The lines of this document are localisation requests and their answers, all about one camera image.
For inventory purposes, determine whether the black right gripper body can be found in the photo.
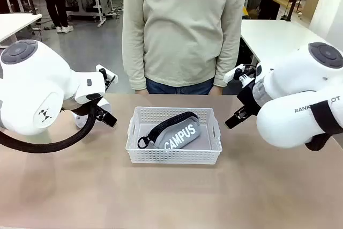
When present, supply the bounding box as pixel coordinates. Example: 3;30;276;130
237;83;262;113

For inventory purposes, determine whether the grey CAMPUS zipper pouch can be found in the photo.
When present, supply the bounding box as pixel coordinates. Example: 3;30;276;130
137;111;201;150

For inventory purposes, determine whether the person's left forearm beige sleeve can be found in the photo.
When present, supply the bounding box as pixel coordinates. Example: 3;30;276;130
214;25;243;88

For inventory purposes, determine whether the person's right forearm beige sleeve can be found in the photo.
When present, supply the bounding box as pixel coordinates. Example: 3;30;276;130
125;25;147;91

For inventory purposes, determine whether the white perforated plastic basket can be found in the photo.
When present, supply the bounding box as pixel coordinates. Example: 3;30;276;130
125;106;223;165

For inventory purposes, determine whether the white rounded gripper fitting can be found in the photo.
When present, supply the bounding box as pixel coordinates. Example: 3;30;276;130
96;97;112;113
72;113;90;130

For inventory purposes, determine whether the person in beige sweater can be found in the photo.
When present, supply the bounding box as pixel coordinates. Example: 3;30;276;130
122;0;249;95

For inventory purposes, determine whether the wooden table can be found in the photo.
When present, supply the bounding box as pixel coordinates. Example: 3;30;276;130
270;0;295;9

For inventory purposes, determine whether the brown cardboard box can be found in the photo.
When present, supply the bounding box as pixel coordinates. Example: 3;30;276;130
308;0;332;30

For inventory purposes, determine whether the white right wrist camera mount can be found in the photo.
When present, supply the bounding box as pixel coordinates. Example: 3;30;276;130
223;63;257;85

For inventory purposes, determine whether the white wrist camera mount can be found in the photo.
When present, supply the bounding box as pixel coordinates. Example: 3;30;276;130
95;64;119;93
223;63;257;85

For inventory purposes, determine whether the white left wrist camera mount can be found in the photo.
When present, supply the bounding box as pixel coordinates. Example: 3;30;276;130
95;64;119;93

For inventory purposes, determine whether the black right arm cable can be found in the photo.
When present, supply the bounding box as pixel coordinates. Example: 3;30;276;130
305;100;343;152

